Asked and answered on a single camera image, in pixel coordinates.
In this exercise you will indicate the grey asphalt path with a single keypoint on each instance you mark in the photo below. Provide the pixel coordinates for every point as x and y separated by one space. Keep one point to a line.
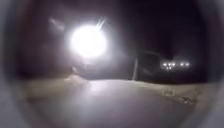
113 106

